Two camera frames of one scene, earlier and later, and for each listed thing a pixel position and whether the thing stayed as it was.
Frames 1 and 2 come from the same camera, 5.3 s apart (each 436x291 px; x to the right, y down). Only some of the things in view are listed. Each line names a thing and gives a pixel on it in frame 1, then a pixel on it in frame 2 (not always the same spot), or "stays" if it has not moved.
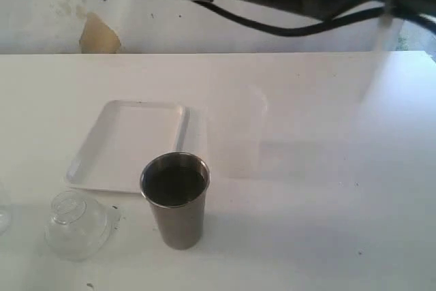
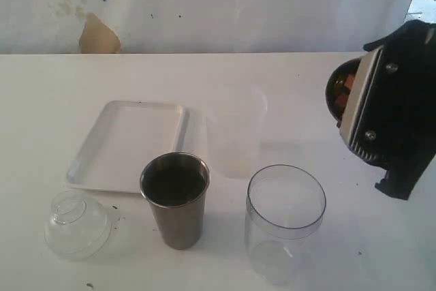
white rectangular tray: x=121 y=139 stays
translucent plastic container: x=236 y=121 stays
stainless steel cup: x=176 y=183 stays
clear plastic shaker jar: x=6 y=219 -> x=285 y=207
